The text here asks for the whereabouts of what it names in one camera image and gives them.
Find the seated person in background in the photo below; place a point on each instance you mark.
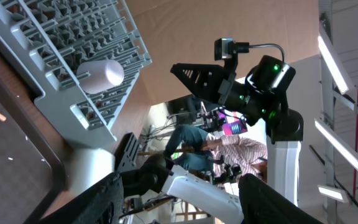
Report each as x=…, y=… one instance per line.
x=250, y=155

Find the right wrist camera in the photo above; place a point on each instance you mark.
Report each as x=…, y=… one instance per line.
x=226, y=48

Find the brown serving tray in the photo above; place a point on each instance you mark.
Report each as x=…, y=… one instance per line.
x=31, y=176

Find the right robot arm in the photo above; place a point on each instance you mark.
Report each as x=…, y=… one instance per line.
x=263, y=95

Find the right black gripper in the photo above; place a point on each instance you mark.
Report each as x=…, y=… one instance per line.
x=214, y=83

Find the grey dishwasher rack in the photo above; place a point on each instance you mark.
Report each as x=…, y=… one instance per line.
x=47, y=41

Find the white cup pink inside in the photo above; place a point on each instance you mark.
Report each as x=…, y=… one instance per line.
x=103, y=75

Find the ceiling light strip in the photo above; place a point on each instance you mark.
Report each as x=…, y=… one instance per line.
x=333, y=62

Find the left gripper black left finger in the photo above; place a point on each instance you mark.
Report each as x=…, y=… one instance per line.
x=101, y=203

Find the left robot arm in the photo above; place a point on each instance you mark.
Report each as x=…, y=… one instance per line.
x=161, y=175

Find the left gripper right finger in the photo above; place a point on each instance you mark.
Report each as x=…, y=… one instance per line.
x=261, y=204

